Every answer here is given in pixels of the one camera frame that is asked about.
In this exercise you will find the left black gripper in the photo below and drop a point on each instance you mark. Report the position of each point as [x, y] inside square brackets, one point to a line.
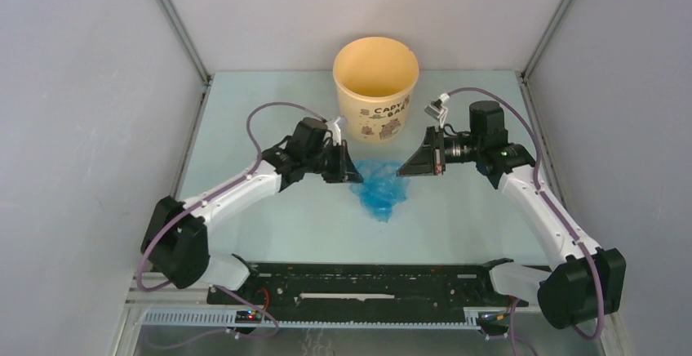
[344, 171]

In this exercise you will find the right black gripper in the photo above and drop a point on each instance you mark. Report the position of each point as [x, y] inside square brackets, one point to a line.
[430, 158]

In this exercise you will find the blue plastic trash bag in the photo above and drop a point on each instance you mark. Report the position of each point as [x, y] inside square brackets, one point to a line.
[382, 188]

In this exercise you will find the yellow cartoon trash bin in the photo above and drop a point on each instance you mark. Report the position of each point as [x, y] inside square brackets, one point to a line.
[375, 78]

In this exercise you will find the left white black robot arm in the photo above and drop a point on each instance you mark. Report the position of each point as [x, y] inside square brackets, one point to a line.
[177, 241]

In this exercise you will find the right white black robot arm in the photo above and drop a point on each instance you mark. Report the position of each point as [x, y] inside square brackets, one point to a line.
[584, 281]

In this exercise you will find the right small circuit board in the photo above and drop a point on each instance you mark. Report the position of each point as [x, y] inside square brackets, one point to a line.
[494, 318]

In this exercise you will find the small circuit board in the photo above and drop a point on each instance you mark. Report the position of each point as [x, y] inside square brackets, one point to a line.
[494, 318]
[248, 316]

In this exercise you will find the left small circuit board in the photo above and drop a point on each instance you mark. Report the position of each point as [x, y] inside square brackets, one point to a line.
[248, 316]

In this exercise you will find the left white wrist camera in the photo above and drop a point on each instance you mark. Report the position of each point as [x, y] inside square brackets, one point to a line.
[336, 126]

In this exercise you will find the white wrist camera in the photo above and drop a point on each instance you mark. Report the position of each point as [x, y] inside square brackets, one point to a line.
[438, 110]
[336, 126]

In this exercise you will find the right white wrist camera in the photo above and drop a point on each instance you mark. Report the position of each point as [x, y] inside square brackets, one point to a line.
[438, 110]

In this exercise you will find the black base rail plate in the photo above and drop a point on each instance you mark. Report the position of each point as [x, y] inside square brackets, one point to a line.
[374, 291]

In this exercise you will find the right aluminium frame post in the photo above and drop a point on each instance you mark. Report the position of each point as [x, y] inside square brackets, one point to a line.
[553, 25]

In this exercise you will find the aluminium frame post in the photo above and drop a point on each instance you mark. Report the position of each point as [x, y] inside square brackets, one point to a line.
[553, 25]
[180, 31]

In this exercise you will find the grey slotted cable duct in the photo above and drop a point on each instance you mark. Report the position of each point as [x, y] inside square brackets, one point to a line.
[224, 318]

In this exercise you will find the left aluminium frame post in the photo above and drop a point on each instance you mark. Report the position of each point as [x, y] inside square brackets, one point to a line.
[180, 31]

